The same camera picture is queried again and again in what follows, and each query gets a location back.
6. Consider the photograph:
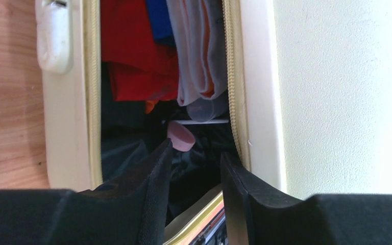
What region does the clear plastic cup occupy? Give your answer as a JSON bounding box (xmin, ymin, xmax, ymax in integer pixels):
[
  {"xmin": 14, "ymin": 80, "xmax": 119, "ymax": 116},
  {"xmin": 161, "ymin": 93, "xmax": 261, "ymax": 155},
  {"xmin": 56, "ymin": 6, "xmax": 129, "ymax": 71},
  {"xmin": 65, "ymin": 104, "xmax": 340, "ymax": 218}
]
[{"xmin": 186, "ymin": 92, "xmax": 229, "ymax": 122}]

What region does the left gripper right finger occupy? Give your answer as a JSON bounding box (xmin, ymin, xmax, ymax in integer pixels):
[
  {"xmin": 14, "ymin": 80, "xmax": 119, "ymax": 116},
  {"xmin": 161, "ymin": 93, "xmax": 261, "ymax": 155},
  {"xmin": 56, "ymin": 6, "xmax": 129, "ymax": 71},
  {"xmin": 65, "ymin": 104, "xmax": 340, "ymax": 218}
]
[{"xmin": 220, "ymin": 154, "xmax": 392, "ymax": 244}]

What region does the orange white towel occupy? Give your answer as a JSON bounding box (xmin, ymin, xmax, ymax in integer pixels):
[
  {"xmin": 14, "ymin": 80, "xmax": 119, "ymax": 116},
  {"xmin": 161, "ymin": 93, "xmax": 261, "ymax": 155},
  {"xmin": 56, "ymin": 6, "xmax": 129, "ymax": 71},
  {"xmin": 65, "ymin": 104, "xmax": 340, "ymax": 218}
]
[{"xmin": 166, "ymin": 0, "xmax": 227, "ymax": 106}]

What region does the pink round lid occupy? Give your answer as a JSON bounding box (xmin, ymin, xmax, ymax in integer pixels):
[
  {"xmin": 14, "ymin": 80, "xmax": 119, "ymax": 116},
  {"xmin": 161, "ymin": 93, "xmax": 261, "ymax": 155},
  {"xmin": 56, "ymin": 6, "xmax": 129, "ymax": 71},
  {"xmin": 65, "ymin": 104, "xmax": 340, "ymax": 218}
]
[{"xmin": 167, "ymin": 121, "xmax": 195, "ymax": 152}]

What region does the white toothbrush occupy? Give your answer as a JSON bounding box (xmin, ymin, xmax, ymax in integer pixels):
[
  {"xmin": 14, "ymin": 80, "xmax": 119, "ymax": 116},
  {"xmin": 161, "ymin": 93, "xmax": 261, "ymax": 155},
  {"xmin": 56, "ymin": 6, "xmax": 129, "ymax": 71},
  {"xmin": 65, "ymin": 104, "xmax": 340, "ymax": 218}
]
[{"xmin": 171, "ymin": 119, "xmax": 230, "ymax": 125}]

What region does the red shirt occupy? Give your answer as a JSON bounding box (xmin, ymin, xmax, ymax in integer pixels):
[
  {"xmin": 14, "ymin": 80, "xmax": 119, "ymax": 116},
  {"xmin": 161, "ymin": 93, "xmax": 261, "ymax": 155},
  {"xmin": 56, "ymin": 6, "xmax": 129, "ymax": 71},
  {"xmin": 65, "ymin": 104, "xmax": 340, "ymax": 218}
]
[{"xmin": 101, "ymin": 0, "xmax": 179, "ymax": 101}]

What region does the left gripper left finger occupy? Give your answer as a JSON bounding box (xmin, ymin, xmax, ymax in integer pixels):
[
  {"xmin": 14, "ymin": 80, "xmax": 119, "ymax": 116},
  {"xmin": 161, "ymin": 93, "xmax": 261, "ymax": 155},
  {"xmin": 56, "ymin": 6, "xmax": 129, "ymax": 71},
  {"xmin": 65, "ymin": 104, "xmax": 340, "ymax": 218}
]
[{"xmin": 0, "ymin": 140, "xmax": 173, "ymax": 244}]

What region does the blue cloth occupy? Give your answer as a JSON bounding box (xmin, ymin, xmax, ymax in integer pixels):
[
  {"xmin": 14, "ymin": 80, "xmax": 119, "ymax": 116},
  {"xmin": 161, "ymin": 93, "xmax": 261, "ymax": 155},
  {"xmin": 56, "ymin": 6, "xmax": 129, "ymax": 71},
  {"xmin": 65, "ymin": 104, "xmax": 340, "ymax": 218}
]
[{"xmin": 145, "ymin": 0, "xmax": 176, "ymax": 47}]

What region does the orange shirt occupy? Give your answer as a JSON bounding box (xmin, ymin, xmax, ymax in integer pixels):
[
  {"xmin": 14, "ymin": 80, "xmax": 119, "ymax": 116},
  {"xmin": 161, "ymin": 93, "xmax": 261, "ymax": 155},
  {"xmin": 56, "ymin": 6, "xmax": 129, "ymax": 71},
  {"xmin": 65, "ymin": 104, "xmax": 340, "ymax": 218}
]
[{"xmin": 145, "ymin": 100, "xmax": 169, "ymax": 115}]

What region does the cream suitcase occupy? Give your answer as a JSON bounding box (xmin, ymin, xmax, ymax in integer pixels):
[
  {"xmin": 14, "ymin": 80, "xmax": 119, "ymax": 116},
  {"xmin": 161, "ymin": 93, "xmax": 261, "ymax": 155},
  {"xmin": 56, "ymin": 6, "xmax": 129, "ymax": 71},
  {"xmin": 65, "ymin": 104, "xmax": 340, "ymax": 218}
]
[{"xmin": 35, "ymin": 1, "xmax": 392, "ymax": 244}]

